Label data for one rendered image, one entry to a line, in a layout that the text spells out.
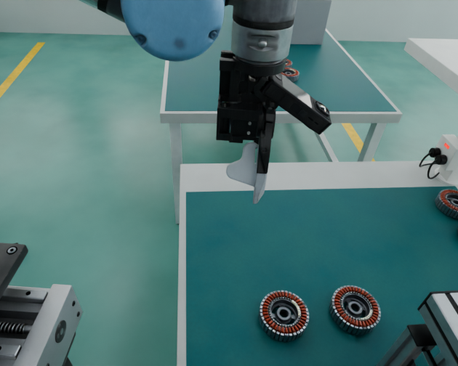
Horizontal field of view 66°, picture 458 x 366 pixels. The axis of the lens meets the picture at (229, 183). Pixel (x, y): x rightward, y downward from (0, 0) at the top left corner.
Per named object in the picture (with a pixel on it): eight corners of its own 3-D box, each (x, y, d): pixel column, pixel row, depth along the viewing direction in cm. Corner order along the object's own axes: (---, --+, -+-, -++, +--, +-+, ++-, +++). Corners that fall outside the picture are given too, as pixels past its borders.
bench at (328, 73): (169, 229, 200) (159, 112, 150) (176, 83, 338) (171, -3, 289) (355, 224, 211) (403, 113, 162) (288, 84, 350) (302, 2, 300)
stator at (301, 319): (270, 348, 78) (272, 340, 75) (251, 303, 85) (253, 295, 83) (315, 334, 81) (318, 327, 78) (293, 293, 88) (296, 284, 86)
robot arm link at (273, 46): (291, 13, 46) (296, 34, 40) (285, 49, 49) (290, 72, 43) (233, 9, 46) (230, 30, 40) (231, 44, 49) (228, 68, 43)
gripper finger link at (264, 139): (253, 171, 54) (258, 113, 53) (264, 172, 54) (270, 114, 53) (255, 173, 49) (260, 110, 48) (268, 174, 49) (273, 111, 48)
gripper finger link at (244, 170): (224, 200, 54) (227, 140, 53) (262, 203, 54) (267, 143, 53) (223, 204, 51) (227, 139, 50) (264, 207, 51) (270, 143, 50)
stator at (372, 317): (319, 306, 86) (322, 298, 83) (349, 285, 91) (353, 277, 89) (355, 345, 79) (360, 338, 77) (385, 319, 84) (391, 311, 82)
